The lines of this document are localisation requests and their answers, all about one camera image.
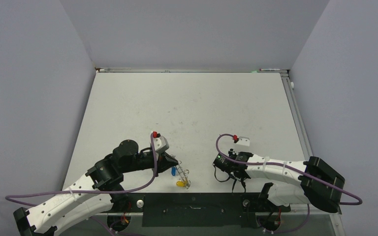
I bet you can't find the blue key tag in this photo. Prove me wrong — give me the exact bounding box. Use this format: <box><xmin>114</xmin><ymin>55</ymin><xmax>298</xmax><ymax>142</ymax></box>
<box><xmin>171</xmin><ymin>167</ymin><xmax>176</xmax><ymax>177</ymax></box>

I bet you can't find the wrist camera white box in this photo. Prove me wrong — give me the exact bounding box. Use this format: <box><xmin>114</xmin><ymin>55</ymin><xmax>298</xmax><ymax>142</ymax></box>
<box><xmin>151</xmin><ymin>131</ymin><xmax>170</xmax><ymax>154</ymax></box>
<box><xmin>233</xmin><ymin>135</ymin><xmax>251</xmax><ymax>147</ymax></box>

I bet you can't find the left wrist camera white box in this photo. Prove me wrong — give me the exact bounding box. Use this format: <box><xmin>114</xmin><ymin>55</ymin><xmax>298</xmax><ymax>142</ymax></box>
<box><xmin>151</xmin><ymin>131</ymin><xmax>170</xmax><ymax>154</ymax></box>

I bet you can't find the aluminium rail back edge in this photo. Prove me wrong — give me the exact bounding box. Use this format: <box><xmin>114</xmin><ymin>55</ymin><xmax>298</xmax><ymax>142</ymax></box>
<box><xmin>95</xmin><ymin>68</ymin><xmax>289</xmax><ymax>74</ymax></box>

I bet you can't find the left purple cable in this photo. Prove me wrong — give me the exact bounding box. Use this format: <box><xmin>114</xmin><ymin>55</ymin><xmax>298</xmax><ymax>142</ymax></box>
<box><xmin>5</xmin><ymin>131</ymin><xmax>159</xmax><ymax>236</ymax></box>

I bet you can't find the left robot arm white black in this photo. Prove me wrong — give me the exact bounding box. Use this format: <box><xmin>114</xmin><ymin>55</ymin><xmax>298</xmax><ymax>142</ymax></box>
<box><xmin>13</xmin><ymin>137</ymin><xmax>179</xmax><ymax>236</ymax></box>

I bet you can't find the large perforated metal keyring disc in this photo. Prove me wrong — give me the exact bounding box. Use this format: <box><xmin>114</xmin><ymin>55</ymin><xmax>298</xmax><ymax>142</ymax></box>
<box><xmin>175</xmin><ymin>161</ymin><xmax>189</xmax><ymax>181</ymax></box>

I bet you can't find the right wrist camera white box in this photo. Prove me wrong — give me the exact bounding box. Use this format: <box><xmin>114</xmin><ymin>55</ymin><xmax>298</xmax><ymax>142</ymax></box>
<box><xmin>233</xmin><ymin>135</ymin><xmax>251</xmax><ymax>147</ymax></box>

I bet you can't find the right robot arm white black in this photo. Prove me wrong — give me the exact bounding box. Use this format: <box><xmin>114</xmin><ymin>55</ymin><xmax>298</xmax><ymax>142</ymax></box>
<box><xmin>213</xmin><ymin>150</ymin><xmax>345</xmax><ymax>213</ymax></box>

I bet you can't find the aluminium rail right edge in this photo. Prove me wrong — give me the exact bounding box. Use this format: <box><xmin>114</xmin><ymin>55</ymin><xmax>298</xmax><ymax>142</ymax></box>
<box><xmin>280</xmin><ymin>70</ymin><xmax>314</xmax><ymax>161</ymax></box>

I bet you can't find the yellow key tag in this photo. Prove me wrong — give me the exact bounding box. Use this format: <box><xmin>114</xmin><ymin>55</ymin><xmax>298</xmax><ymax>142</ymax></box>
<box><xmin>176</xmin><ymin>180</ymin><xmax>190</xmax><ymax>189</ymax></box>

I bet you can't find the aluminium rail edge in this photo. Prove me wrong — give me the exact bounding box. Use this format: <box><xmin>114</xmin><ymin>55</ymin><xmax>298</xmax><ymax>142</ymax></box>
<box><xmin>280</xmin><ymin>70</ymin><xmax>314</xmax><ymax>161</ymax></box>
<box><xmin>95</xmin><ymin>68</ymin><xmax>289</xmax><ymax>74</ymax></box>

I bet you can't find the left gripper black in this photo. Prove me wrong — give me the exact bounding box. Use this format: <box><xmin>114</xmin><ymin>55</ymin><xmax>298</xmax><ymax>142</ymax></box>
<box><xmin>122</xmin><ymin>150</ymin><xmax>178</xmax><ymax>177</ymax></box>

